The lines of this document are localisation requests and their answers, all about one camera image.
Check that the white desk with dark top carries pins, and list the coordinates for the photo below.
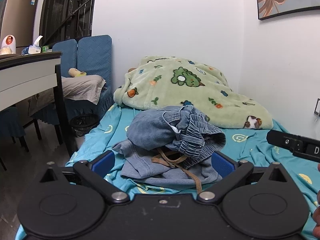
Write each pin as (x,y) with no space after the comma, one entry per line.
(25,80)

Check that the small green box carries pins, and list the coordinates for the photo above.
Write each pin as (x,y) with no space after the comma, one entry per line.
(45,48)

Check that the blue tissue pack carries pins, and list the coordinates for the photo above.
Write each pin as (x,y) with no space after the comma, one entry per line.
(31,49)

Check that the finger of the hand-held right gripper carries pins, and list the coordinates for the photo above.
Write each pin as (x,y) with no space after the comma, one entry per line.
(280,138)

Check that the dark window grille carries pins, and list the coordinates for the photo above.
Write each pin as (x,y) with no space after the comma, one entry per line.
(67,10)

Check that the grey cloth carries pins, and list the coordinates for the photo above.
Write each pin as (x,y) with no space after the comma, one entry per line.
(77,86)

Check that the white device with red circle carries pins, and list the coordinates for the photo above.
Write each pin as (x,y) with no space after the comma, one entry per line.
(8,41)

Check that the silver refrigerator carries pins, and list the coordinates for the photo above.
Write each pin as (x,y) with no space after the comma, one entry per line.
(20,17)

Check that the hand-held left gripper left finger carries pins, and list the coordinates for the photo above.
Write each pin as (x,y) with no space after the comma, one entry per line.
(103,162)

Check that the yellow doll toy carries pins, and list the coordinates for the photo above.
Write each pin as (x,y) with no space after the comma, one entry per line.
(76,73)

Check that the pale food packet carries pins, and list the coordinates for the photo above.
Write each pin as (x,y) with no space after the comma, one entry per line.
(6,51)

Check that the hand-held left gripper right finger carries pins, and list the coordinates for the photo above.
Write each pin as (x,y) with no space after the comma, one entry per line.
(222,165)

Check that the teal bed sheet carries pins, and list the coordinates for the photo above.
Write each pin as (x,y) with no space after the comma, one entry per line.
(250,150)

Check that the person's right hand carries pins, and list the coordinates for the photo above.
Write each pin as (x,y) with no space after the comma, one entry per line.
(317,215)

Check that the black wastebasket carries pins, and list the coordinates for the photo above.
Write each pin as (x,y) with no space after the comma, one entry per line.
(83,125)

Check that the green printed fleece blanket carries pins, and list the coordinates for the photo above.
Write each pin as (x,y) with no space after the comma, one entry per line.
(190,85)

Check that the brown pillow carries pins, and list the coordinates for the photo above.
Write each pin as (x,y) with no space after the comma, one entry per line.
(131,69)

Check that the blue denim pants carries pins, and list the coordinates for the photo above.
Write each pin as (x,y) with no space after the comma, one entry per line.
(155,130)

